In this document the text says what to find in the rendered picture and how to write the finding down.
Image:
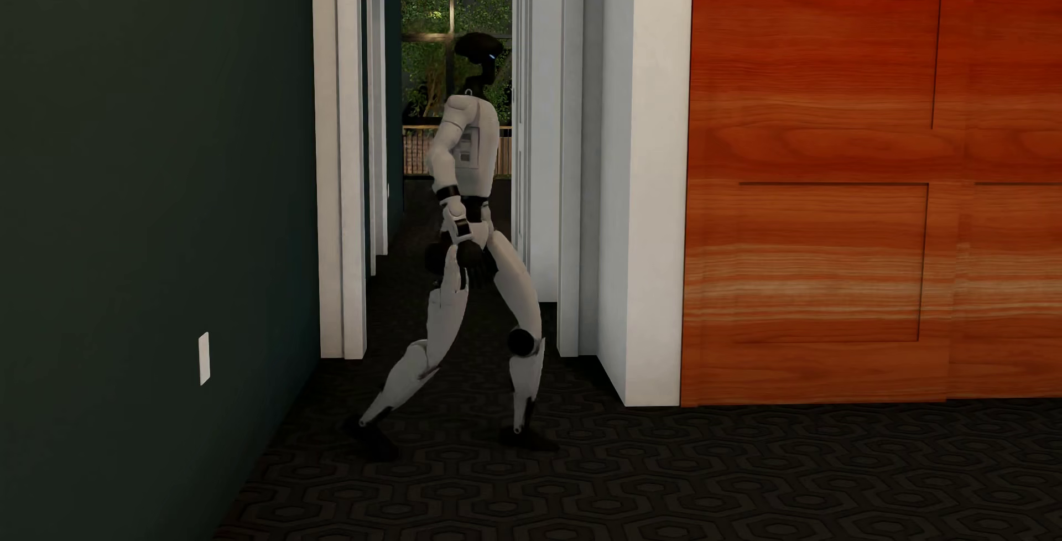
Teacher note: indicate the large window with trees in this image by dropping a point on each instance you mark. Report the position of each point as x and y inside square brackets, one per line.
[431, 51]

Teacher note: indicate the narrow white door frame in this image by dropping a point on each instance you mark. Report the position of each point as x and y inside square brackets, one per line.
[377, 109]

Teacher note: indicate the black robot head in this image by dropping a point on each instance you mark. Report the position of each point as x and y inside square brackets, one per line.
[479, 54]

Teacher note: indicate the white left robot leg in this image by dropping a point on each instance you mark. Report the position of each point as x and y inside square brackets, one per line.
[519, 309]

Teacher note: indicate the white wall outlet plate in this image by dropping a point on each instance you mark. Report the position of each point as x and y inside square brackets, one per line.
[204, 358]

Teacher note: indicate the wooden balcony railing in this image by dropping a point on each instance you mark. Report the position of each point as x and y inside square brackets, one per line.
[417, 151]

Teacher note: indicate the wide white door frame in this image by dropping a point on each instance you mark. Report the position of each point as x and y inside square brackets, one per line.
[338, 151]

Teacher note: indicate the white wall corner pillar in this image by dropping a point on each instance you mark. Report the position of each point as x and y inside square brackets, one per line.
[647, 176]

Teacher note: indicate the white sliding door frame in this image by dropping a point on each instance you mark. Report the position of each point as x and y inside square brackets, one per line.
[547, 126]

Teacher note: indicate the orange wooden cabinet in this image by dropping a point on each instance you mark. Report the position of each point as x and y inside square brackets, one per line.
[871, 176]

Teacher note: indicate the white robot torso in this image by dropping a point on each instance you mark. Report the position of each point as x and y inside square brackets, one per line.
[477, 147]

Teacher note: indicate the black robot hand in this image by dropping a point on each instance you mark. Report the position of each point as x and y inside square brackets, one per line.
[454, 256]

